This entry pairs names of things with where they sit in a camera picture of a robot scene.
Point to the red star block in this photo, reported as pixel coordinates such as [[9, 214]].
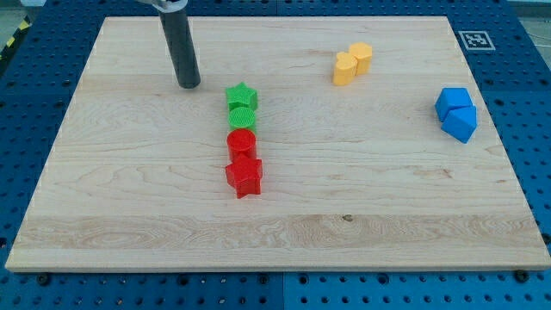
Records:
[[244, 175]]

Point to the red circle block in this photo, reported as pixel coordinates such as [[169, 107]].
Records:
[[241, 142]]

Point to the green circle block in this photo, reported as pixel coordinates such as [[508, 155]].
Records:
[[242, 118]]

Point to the green star block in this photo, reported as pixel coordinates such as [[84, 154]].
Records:
[[241, 95]]

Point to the light wooden board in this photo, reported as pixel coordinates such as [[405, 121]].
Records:
[[359, 177]]

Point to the yellow heart block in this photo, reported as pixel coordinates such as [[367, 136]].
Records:
[[344, 70]]

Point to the yellow hexagon block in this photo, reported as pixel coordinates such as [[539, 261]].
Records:
[[363, 53]]

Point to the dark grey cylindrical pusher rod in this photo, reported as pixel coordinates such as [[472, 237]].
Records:
[[181, 47]]

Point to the blue cube block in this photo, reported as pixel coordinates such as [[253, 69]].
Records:
[[450, 99]]

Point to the blue triangle block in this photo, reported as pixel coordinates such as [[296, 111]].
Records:
[[461, 123]]

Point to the white fiducial marker tag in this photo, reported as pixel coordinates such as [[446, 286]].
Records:
[[476, 40]]

